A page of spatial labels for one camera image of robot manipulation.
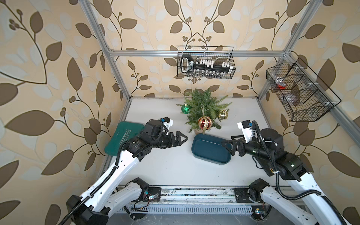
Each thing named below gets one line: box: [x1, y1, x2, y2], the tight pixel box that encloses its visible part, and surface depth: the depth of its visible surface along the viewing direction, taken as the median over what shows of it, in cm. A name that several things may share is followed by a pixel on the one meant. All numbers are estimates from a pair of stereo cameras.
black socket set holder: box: [180, 54, 234, 74], surface depth 85 cm
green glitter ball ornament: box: [180, 103, 191, 114], surface depth 77 cm
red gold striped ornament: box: [198, 115, 213, 133], surface depth 71 cm
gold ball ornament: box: [217, 109, 229, 121], surface depth 73 cm
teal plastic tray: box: [191, 133, 232, 165], surface depth 91 cm
